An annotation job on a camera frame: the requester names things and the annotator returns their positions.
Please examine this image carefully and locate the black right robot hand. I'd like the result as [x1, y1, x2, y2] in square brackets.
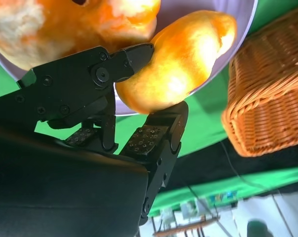
[0, 43, 190, 237]

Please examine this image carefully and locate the curled orange croissant bread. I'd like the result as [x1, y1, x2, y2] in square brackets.
[0, 0, 162, 71]

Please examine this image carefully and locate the oblong orange croissant bread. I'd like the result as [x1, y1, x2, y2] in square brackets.
[115, 10, 238, 116]

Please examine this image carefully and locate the orange wicker basket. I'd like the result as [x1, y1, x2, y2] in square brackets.
[221, 4, 298, 158]

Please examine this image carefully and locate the lavender plate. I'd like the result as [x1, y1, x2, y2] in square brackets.
[0, 0, 259, 117]

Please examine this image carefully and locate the brown wooden rack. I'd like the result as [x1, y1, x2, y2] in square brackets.
[152, 212, 221, 235]

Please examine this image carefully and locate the black backdrop cloth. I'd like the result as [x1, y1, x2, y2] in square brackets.
[158, 138, 298, 196]

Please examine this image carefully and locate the green tablecloth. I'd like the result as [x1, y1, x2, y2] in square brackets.
[0, 0, 298, 158]
[148, 166, 298, 218]

